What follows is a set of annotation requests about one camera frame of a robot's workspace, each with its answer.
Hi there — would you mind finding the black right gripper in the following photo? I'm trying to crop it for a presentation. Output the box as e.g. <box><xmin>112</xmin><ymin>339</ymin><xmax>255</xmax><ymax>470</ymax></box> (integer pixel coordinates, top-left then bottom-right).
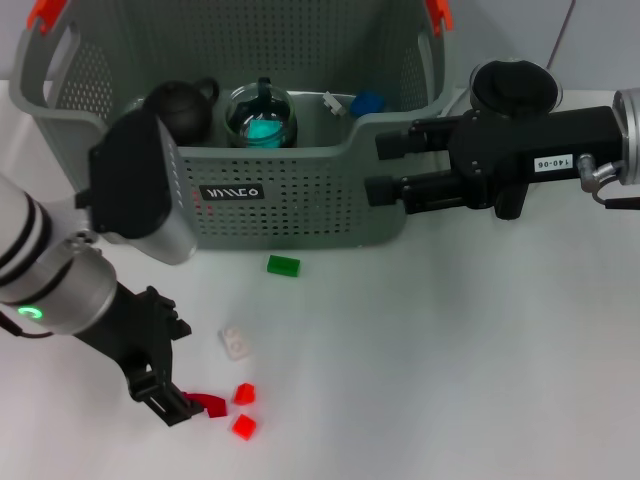
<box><xmin>365</xmin><ymin>107</ymin><xmax>624</xmax><ymax>216</ymax></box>

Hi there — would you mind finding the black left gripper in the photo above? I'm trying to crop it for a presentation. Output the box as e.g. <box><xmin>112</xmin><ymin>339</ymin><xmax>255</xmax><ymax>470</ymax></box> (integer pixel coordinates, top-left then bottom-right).
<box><xmin>74</xmin><ymin>282</ymin><xmax>194</xmax><ymax>429</ymax></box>

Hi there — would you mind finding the dark red arch brick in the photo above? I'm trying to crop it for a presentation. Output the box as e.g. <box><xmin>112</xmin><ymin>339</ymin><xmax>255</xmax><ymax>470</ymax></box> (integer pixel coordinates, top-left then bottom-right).
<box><xmin>182</xmin><ymin>391</ymin><xmax>229</xmax><ymax>419</ymax></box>

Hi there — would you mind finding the blue square toy brick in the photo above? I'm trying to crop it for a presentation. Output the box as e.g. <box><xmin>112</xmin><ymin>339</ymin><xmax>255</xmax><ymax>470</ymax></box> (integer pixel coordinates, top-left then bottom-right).
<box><xmin>349</xmin><ymin>89</ymin><xmax>387</xmax><ymax>117</ymax></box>

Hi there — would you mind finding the white toy brick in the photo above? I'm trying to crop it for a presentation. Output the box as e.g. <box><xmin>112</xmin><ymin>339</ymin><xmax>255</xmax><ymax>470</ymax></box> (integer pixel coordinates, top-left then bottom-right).
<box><xmin>218</xmin><ymin>325</ymin><xmax>254</xmax><ymax>362</ymax></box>

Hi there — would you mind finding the clear translucent toy brick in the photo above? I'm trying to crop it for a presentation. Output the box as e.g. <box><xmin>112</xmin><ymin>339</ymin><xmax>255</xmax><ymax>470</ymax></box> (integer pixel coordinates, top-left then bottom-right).
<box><xmin>322</xmin><ymin>90</ymin><xmax>347</xmax><ymax>117</ymax></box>

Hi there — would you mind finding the teal square toy brick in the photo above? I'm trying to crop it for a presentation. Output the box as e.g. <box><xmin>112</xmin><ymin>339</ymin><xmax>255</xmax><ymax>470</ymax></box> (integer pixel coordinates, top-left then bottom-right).
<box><xmin>243</xmin><ymin>118</ymin><xmax>285</xmax><ymax>149</ymax></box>

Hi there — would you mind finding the grey perforated storage bin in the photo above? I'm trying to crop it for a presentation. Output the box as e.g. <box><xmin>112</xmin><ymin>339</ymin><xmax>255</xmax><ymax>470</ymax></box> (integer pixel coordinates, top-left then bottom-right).
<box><xmin>9</xmin><ymin>0</ymin><xmax>456</xmax><ymax>251</ymax></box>

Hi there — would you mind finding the small red square brick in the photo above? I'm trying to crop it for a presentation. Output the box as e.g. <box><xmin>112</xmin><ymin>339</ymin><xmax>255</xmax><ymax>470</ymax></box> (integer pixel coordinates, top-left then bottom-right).
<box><xmin>231</xmin><ymin>413</ymin><xmax>260</xmax><ymax>441</ymax></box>

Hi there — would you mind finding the bright green toy brick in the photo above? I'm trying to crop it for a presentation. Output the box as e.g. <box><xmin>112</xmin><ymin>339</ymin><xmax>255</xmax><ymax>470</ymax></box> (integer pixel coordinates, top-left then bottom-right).
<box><xmin>267</xmin><ymin>254</ymin><xmax>303</xmax><ymax>278</ymax></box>

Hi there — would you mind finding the black clay teapot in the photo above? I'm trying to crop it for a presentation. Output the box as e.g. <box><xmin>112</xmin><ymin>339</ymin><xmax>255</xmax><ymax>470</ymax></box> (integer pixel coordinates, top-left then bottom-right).
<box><xmin>144</xmin><ymin>77</ymin><xmax>221</xmax><ymax>146</ymax></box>

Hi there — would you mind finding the glass pitcher black lid handle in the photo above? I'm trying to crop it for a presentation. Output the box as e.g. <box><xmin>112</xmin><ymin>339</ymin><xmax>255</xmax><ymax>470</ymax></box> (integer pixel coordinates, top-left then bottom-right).
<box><xmin>433</xmin><ymin>58</ymin><xmax>564</xmax><ymax>221</ymax></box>

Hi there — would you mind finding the orange bin handle clip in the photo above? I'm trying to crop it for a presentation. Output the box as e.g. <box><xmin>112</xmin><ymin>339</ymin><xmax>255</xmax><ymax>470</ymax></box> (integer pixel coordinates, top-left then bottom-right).
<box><xmin>424</xmin><ymin>0</ymin><xmax>455</xmax><ymax>35</ymax></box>
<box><xmin>27</xmin><ymin>0</ymin><xmax>69</xmax><ymax>34</ymax></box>

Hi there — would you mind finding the left gripper cable with plug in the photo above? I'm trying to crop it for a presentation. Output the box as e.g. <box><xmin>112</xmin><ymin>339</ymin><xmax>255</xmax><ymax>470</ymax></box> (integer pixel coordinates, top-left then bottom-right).
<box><xmin>0</xmin><ymin>312</ymin><xmax>56</xmax><ymax>340</ymax></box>

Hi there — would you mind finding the gripper cable with plug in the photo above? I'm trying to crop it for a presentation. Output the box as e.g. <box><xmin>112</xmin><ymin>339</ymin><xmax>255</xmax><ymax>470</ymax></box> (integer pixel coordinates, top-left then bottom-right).
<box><xmin>577</xmin><ymin>153</ymin><xmax>640</xmax><ymax>210</ymax></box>
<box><xmin>0</xmin><ymin>312</ymin><xmax>56</xmax><ymax>340</ymax></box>

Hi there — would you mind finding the right gripper cable with plug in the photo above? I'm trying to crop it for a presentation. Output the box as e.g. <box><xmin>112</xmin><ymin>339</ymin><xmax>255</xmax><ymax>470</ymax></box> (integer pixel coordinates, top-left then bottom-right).
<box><xmin>577</xmin><ymin>153</ymin><xmax>640</xmax><ymax>210</ymax></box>

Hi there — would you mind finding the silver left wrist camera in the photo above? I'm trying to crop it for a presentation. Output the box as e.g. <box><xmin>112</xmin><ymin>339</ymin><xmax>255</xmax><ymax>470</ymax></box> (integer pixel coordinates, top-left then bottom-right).
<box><xmin>88</xmin><ymin>109</ymin><xmax>199</xmax><ymax>266</ymax></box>

